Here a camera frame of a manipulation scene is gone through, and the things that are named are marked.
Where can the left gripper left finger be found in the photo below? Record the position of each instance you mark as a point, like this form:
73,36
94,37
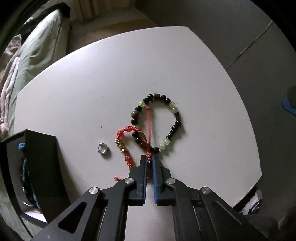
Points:
100,214

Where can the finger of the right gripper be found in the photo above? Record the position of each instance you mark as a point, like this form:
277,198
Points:
289,103

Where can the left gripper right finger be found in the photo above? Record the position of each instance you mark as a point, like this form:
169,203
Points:
199,214

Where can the black open jewelry box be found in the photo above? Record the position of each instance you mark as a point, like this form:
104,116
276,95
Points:
32,176

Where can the white square table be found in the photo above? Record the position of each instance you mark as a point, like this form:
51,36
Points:
152,92

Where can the beige crumpled blanket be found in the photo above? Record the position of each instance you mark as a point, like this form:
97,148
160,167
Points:
9,63

